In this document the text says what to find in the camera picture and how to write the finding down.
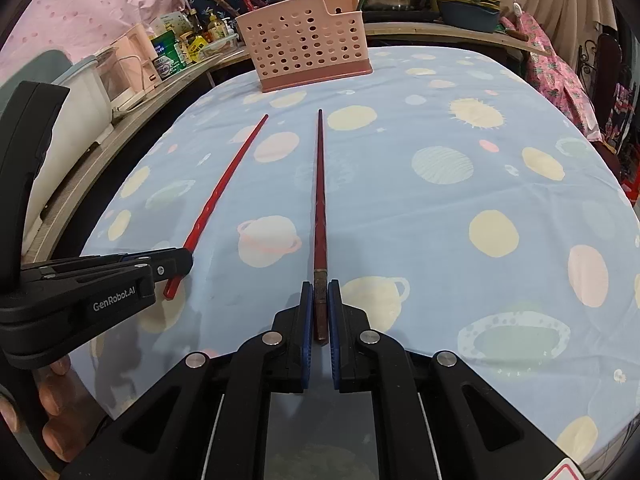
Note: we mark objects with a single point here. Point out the plastic dish storage box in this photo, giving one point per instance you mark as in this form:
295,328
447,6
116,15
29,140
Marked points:
75,135

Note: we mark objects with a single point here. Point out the pink floral cloth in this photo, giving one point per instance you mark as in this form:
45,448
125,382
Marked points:
555,70

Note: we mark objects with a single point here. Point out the pink dotted curtain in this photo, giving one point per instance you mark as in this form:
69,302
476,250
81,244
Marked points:
100,10

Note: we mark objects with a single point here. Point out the dark sauce bottle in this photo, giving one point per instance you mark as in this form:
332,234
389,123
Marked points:
193,20

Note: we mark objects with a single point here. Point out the pink perforated plastic basket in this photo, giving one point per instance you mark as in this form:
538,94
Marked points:
300,45

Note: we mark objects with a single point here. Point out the yellow snack packet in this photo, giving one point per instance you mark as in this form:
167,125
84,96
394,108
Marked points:
196,49

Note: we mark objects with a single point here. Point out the black metal chair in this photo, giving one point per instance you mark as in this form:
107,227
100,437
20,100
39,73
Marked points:
607,60

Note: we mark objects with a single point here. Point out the white carton box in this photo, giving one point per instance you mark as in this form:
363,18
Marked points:
175,21

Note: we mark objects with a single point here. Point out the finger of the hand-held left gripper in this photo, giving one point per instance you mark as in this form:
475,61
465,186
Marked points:
90,271
172,262

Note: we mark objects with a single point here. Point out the person's left hand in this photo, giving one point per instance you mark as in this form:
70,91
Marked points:
60,400

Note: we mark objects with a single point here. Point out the pink electric kettle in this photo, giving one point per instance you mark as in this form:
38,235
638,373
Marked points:
135,45

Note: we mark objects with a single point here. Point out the dark red banded chopstick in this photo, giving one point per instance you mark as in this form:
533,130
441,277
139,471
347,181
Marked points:
319,185

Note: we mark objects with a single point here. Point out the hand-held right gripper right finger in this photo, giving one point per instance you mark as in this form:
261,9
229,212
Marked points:
335,340

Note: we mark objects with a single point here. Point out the green detergent bottle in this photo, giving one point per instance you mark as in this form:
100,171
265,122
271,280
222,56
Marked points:
167,55

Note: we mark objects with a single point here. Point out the yellow oil bottle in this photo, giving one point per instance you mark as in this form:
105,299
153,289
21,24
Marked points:
216,27

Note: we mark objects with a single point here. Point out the blue plastic basin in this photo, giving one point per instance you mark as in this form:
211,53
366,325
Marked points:
470,15

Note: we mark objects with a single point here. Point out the clear food container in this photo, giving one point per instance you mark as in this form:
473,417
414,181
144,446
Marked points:
215,47

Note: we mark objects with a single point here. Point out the blue planet print tablecloth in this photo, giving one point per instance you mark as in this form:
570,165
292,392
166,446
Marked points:
425,235

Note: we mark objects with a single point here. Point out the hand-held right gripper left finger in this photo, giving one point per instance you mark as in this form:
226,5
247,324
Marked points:
305,340

